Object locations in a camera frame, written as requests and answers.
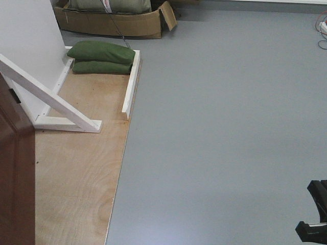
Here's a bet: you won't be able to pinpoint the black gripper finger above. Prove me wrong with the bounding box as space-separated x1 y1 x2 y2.
307 180 326 223
295 221 326 244

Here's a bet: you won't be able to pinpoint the brown wooden door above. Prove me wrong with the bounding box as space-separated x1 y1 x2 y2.
1 78 35 244

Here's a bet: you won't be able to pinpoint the white far edge batten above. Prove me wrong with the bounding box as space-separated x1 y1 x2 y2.
121 50 141 120

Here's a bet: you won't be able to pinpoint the open flat cardboard box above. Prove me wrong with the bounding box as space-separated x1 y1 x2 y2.
53 1 177 39

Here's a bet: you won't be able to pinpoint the white far triangular brace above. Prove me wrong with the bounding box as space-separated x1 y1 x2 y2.
1 46 102 133

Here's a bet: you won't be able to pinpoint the plywood base board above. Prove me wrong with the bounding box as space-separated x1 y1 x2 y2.
35 73 129 244

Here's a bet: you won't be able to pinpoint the lower far green sandbag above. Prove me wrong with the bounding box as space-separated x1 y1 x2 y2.
73 60 132 74

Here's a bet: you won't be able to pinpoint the green sandbag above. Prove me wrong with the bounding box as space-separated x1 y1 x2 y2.
67 41 135 64
73 60 132 74

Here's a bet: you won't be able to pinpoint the upper far green sandbag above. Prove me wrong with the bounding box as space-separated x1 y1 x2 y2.
67 41 135 64

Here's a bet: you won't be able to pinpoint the grey-green woven sack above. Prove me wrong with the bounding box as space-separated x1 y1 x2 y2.
68 0 152 14

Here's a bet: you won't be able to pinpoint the white power strip with cables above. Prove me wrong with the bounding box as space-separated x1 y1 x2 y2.
314 11 326 50

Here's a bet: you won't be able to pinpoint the far tension rope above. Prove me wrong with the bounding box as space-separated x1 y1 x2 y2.
101 0 131 49

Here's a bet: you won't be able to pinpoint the white door frame panel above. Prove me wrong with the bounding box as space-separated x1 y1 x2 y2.
0 0 67 123

